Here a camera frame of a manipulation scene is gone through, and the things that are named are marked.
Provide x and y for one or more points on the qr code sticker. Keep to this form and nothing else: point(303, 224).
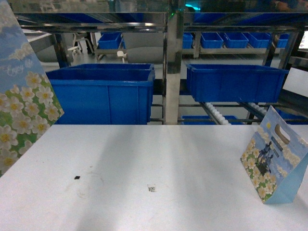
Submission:
point(151, 187)

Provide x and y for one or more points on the blue bin behind table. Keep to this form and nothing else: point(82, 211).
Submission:
point(234, 83)
point(103, 96)

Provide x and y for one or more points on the flower gift bag enjoy life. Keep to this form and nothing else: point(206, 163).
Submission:
point(28, 104)

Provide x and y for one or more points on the steel roller rack frame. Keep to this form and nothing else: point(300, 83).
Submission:
point(172, 22)

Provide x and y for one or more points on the blue bin behind table right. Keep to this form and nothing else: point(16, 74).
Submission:
point(234, 83)

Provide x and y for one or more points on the flower gift bag with figures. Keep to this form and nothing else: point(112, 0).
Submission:
point(275, 159)

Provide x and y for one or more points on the blue bin behind table left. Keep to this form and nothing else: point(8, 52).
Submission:
point(103, 96)

